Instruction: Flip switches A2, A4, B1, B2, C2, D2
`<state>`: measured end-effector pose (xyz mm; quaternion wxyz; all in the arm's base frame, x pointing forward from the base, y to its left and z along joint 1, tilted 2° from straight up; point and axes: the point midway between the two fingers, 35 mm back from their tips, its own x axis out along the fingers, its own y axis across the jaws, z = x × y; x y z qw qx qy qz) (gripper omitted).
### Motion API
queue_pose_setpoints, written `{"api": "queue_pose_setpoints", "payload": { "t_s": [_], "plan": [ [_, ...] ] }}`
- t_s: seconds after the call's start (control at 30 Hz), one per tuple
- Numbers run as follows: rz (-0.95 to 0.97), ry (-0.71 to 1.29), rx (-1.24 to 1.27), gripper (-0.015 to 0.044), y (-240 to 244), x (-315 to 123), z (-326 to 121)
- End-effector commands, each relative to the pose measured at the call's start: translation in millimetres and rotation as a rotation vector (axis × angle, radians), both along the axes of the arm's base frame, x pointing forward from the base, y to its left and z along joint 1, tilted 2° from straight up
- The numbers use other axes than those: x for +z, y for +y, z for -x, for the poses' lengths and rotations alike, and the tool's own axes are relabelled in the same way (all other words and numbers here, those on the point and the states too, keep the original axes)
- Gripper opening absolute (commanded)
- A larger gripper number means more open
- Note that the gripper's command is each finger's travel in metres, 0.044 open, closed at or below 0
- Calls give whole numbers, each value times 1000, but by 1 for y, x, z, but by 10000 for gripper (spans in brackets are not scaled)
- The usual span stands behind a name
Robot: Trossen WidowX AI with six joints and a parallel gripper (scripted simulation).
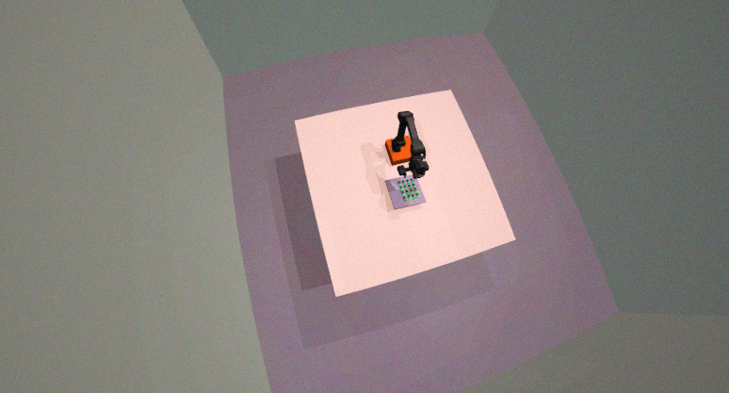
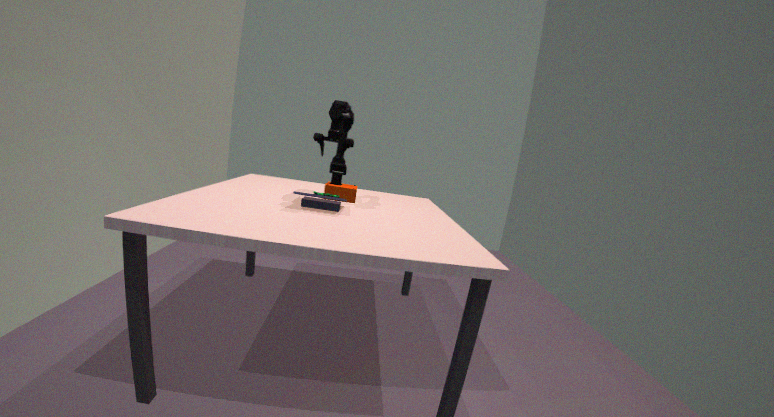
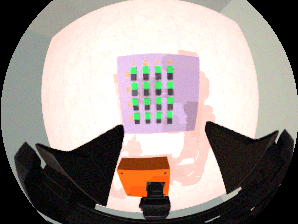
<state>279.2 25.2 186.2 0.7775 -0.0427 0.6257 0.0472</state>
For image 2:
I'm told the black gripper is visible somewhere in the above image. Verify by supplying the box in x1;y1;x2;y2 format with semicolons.
313;124;354;159

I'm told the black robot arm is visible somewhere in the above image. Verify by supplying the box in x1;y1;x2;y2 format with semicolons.
328;100;354;185

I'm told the lavender switch panel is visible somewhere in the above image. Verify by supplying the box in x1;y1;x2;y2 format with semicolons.
293;191;347;212

